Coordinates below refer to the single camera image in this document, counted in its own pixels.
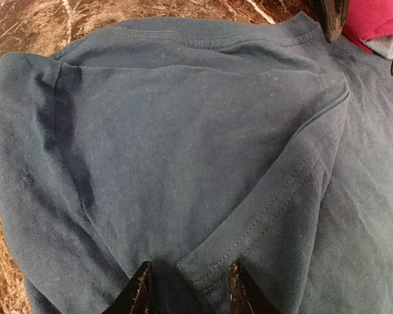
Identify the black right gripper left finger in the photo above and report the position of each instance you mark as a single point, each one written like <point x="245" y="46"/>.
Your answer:
<point x="137" y="296"/>

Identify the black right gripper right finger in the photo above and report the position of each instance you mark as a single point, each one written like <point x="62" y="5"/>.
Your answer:
<point x="245" y="295"/>

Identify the pink trousers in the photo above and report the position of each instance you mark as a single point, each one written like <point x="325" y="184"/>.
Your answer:
<point x="367" y="20"/>

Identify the dark blue garment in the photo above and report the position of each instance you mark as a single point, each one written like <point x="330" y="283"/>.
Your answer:
<point x="192" y="143"/>

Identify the folded light blue shirt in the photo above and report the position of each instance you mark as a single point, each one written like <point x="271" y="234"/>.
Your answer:
<point x="382" y="46"/>

